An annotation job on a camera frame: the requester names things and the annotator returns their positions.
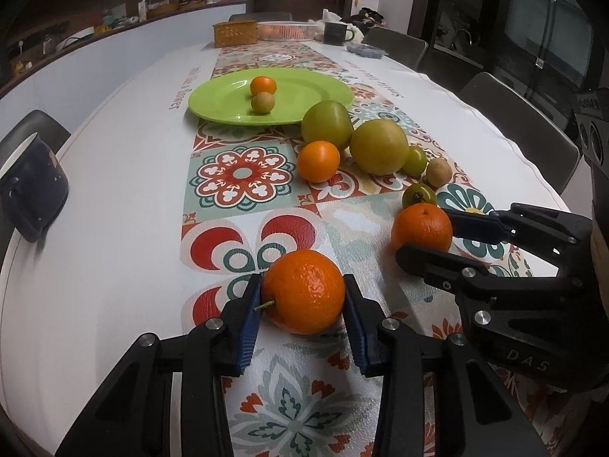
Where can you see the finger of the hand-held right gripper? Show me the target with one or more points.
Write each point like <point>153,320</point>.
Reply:
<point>428,264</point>
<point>471,226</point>

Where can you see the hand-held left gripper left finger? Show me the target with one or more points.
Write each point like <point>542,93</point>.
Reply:
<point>250,328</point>

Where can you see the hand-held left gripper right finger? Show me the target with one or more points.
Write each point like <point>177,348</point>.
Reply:
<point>359,338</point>

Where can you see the large orange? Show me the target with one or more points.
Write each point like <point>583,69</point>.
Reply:
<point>422,228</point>
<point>304,290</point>

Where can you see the small green fruit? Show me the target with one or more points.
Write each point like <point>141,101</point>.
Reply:
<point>416,160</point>
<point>418,195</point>

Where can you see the small brown fruit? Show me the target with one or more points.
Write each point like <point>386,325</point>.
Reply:
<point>437,172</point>
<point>262,103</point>

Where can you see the large green apple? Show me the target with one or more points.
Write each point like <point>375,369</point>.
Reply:
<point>327,125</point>
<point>379,146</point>

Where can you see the small orange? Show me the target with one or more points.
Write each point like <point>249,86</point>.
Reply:
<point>263,85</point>
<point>319,162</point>

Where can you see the green plate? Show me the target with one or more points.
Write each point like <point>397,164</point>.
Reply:
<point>304,90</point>

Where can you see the dark grey chair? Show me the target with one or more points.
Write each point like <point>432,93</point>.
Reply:
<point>259,16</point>
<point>395,45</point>
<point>518,126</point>
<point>35,126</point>

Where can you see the white floral patterned tablecloth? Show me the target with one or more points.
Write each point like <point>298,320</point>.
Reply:
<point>142,209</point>

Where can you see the metal faucet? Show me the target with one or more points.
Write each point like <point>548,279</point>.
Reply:
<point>464,38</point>

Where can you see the glass sliding door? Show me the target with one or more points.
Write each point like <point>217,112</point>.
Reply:
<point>537,19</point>

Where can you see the black bag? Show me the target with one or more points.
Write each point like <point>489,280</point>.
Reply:
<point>368,14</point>

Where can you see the dark green mug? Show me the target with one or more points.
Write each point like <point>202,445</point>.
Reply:
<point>335,33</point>

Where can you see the white crumpled cloth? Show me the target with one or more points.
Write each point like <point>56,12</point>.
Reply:
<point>330,16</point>

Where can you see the navy blue mug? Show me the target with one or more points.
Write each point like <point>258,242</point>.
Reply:
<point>33,185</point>

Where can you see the white fruit basket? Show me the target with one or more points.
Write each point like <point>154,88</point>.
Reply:
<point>285,31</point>

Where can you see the woven brown basket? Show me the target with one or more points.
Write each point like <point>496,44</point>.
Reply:
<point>234,34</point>

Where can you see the white lower cabinets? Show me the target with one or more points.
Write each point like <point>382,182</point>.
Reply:
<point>95,52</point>

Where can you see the wicker counter basket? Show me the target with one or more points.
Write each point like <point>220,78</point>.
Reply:
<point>161,7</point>

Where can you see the white carton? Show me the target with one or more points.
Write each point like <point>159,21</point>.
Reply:
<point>141,10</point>

